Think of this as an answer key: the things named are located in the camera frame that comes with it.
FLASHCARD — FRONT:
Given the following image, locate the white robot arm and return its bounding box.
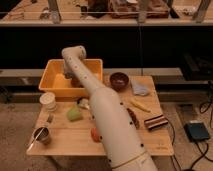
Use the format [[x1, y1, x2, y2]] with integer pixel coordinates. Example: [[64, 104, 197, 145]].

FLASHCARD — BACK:
[[62, 46, 158, 171]]

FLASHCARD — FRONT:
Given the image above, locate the red bowl in tray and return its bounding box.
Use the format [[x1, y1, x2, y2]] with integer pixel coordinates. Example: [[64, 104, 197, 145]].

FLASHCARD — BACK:
[[71, 77, 83, 88]]

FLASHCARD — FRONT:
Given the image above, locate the yellow plastic tray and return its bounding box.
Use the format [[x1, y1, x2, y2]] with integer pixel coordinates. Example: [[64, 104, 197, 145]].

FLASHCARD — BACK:
[[39, 59, 103, 98]]

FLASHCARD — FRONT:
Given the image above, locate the dark red bowl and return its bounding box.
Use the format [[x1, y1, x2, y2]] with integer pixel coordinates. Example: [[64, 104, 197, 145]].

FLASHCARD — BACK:
[[110, 72, 129, 91]]

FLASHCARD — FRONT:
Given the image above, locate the yellow banana toy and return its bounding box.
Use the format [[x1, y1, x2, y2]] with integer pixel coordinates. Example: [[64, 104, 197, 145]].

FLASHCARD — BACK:
[[130, 99, 151, 113]]

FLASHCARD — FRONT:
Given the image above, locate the light blue cloth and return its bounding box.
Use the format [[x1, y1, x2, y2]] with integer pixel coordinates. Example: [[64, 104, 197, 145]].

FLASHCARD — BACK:
[[131, 80, 149, 96]]

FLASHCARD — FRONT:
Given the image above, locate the brown grape bunch toy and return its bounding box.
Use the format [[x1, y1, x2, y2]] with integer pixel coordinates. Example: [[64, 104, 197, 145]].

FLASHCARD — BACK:
[[127, 108, 140, 129]]

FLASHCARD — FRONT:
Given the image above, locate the green round toy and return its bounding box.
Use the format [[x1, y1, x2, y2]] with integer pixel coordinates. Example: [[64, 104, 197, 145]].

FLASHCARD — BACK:
[[67, 107, 83, 122]]

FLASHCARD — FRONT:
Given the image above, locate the orange round toy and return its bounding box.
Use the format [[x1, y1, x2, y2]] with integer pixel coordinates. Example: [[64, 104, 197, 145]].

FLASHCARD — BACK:
[[91, 128, 100, 142]]

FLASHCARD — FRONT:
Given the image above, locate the wooden table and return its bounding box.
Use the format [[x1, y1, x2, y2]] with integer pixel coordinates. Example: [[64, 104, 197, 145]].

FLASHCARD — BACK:
[[27, 76, 174, 156]]

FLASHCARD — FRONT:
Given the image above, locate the stack of white cups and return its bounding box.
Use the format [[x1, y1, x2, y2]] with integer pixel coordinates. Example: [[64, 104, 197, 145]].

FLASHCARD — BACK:
[[39, 92, 56, 111]]

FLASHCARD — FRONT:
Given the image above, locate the striped brown white block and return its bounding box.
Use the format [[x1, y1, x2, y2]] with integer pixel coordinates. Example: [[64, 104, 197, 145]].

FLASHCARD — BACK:
[[144, 115, 168, 131]]

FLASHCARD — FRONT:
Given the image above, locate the utensil in metal cup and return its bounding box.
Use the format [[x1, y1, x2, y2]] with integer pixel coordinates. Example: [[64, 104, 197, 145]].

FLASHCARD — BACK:
[[27, 127, 44, 151]]

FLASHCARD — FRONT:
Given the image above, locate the metal cup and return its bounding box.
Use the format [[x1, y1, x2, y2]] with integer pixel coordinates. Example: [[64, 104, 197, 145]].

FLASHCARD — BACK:
[[34, 127, 51, 145]]

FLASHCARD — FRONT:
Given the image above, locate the black foot pedal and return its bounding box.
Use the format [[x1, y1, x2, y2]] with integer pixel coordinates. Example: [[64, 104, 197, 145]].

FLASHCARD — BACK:
[[184, 122, 210, 142]]

